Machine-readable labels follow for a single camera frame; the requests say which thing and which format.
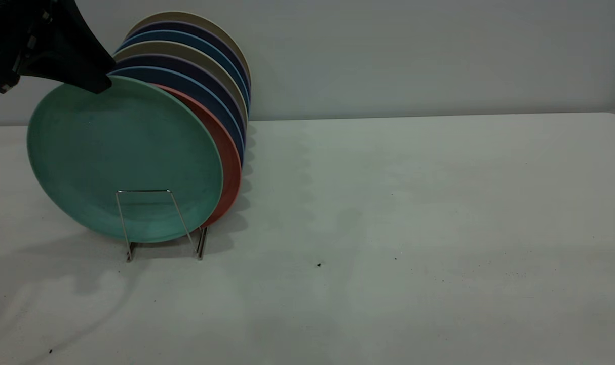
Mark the green plate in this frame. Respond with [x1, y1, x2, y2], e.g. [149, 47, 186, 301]
[26, 76, 224, 244]

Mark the blue plate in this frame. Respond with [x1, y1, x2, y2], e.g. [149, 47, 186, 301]
[118, 29, 251, 110]
[107, 66, 246, 163]

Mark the dark purple plate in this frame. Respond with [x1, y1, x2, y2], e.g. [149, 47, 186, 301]
[125, 20, 251, 97]
[112, 54, 247, 142]

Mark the pink red plate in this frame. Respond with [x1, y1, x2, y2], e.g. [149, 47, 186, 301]
[156, 84, 242, 227]

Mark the beige plate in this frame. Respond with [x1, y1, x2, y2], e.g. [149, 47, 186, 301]
[127, 11, 252, 87]
[114, 41, 249, 127]

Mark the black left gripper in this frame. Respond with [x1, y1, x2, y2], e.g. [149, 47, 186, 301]
[0, 0, 117, 94]

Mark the metal wire plate rack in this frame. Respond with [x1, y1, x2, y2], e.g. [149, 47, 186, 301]
[116, 190, 208, 262]

